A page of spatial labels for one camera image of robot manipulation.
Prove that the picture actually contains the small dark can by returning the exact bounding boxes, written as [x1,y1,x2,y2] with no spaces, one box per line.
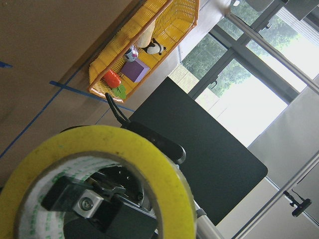
[124,45,139,62]

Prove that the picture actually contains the orange carrot toy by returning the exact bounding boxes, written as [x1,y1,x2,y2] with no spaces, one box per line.
[103,70,122,88]

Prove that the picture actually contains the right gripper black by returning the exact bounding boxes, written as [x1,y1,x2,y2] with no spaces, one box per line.
[41,166,159,239]

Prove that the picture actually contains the purple foam block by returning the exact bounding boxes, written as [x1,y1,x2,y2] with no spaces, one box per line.
[121,59,150,83]

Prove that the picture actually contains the cream croissant toy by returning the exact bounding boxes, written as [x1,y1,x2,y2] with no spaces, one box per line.
[136,20,156,48]

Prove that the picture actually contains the black divider panel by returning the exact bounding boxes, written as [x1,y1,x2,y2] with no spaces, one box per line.
[130,78,268,224]

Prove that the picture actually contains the yellow woven plastic basket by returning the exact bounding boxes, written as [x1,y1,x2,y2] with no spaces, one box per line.
[88,0,200,103]

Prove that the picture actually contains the yellow tape roll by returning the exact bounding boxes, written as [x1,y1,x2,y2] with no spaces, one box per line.
[0,125,197,239]

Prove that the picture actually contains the panda toy figure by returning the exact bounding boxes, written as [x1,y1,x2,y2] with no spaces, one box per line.
[143,38,166,55]

